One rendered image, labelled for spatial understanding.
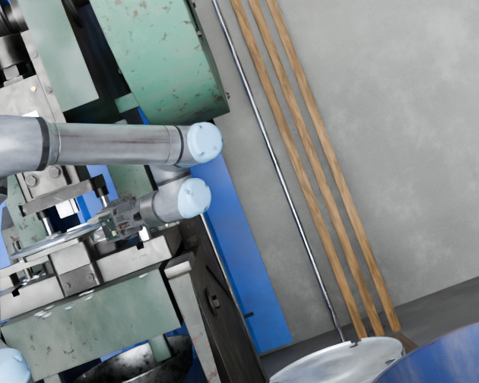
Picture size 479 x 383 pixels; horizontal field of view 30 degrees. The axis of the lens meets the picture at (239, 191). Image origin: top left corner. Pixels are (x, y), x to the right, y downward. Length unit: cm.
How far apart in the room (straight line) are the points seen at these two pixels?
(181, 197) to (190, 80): 31
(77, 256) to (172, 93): 45
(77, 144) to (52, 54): 61
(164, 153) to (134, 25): 34
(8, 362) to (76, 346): 62
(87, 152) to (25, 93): 65
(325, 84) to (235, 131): 39
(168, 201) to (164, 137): 20
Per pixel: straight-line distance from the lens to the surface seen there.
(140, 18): 189
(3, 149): 155
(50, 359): 213
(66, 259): 213
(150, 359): 250
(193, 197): 179
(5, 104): 223
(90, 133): 160
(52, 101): 217
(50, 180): 218
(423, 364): 140
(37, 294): 219
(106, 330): 209
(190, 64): 195
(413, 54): 345
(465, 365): 143
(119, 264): 214
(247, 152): 339
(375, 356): 173
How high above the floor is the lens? 91
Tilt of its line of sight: 5 degrees down
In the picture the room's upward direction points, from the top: 21 degrees counter-clockwise
